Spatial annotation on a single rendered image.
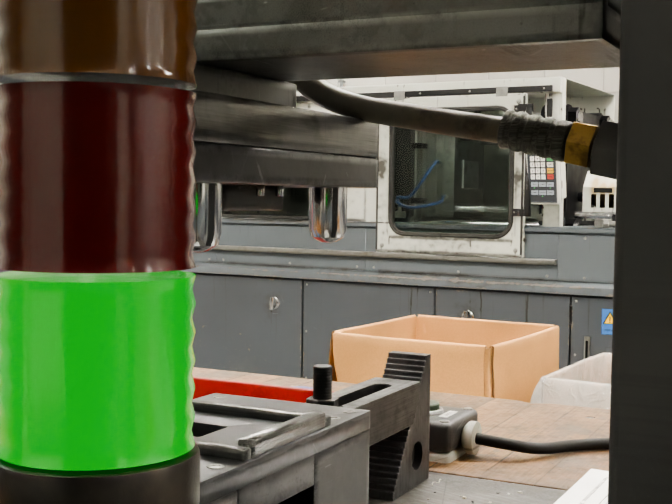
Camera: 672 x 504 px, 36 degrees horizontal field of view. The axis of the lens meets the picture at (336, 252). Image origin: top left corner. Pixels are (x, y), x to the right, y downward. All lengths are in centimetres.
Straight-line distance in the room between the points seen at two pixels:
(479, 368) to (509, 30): 238
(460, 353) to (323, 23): 237
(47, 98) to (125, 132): 1
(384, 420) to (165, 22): 50
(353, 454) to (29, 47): 40
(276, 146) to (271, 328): 538
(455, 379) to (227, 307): 336
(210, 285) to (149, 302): 587
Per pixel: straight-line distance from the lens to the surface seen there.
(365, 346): 288
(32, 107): 19
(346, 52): 42
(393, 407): 69
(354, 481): 56
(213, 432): 52
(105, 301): 19
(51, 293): 19
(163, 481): 20
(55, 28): 19
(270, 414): 54
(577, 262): 507
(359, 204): 555
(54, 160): 19
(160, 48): 19
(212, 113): 42
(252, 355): 593
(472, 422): 83
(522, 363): 292
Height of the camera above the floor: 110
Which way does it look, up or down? 3 degrees down
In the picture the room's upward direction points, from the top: 1 degrees clockwise
